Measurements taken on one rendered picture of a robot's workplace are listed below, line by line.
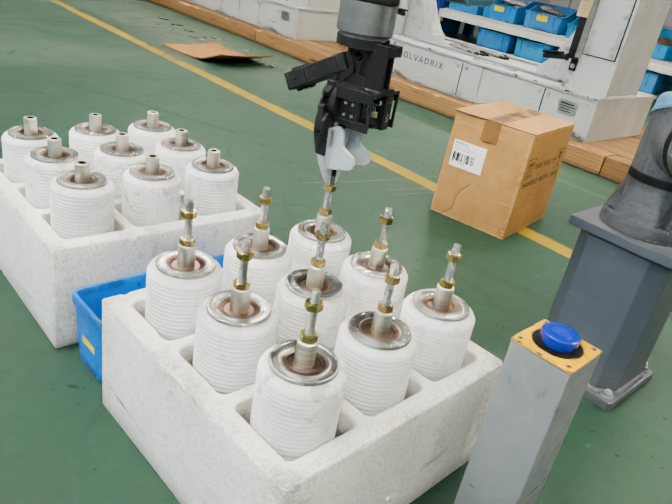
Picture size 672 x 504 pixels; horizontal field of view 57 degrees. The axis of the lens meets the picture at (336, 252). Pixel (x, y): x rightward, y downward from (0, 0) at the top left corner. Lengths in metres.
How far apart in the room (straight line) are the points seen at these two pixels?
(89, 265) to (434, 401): 0.57
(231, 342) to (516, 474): 0.34
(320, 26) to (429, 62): 1.09
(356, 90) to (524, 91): 2.13
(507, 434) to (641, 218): 0.51
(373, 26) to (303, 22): 3.21
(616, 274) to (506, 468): 0.49
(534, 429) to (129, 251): 0.67
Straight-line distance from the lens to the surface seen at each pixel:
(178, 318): 0.80
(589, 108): 2.78
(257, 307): 0.74
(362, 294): 0.85
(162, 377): 0.77
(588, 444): 1.12
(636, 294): 1.13
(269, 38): 4.08
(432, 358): 0.81
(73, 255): 1.02
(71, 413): 0.98
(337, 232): 0.95
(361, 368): 0.71
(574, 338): 0.68
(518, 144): 1.69
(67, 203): 1.03
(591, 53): 2.85
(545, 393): 0.68
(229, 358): 0.72
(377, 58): 0.83
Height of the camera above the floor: 0.65
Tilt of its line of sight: 26 degrees down
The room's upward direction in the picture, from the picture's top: 10 degrees clockwise
